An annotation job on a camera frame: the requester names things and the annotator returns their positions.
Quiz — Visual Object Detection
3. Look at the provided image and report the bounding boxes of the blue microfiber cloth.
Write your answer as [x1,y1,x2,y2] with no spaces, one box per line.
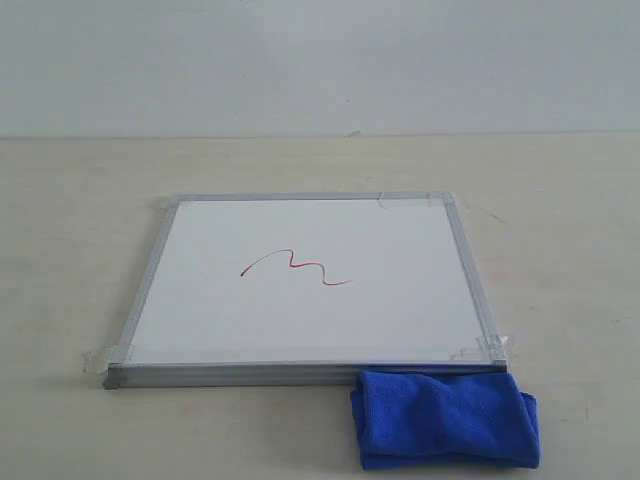
[350,371,541,470]

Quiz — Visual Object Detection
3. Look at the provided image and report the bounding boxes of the clear tape front left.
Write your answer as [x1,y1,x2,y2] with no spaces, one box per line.
[82,344,131,375]

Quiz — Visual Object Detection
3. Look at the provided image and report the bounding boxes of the clear tape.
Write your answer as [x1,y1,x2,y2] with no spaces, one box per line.
[151,195,193,210]
[82,344,131,375]
[449,334,515,365]
[377,191,453,209]

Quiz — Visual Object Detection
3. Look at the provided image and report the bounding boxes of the white board with aluminium frame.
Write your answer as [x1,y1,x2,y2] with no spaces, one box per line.
[104,192,507,389]

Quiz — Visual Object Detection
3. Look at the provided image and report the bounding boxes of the clear tape back left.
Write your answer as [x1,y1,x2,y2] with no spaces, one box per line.
[151,195,193,210]

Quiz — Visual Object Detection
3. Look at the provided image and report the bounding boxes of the clear tape front right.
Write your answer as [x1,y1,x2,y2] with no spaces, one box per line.
[449,334,515,365]

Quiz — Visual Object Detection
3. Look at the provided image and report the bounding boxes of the clear tape back right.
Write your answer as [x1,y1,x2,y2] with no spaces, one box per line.
[377,191,453,209]

